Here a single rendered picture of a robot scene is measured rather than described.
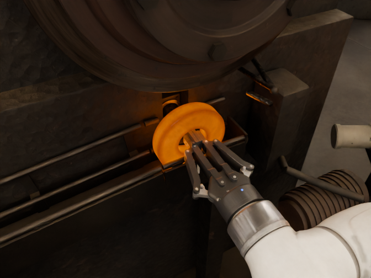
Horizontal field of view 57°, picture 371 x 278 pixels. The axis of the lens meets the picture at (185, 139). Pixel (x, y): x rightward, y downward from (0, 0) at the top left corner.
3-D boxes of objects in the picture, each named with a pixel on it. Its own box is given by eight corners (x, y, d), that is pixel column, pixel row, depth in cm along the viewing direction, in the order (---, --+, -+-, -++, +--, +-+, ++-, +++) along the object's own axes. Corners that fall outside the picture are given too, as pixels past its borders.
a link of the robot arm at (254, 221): (283, 244, 59) (263, 216, 62) (298, 217, 52) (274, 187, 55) (239, 267, 56) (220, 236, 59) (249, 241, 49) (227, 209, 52)
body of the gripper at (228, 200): (223, 235, 58) (197, 194, 64) (263, 215, 61) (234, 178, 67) (228, 212, 53) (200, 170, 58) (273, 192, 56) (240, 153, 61)
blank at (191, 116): (144, 119, 64) (151, 129, 61) (216, 89, 67) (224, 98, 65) (158, 171, 75) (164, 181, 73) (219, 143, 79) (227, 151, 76)
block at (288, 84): (240, 148, 93) (253, 71, 76) (264, 138, 95) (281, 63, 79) (265, 174, 86) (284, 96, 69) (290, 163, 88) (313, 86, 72)
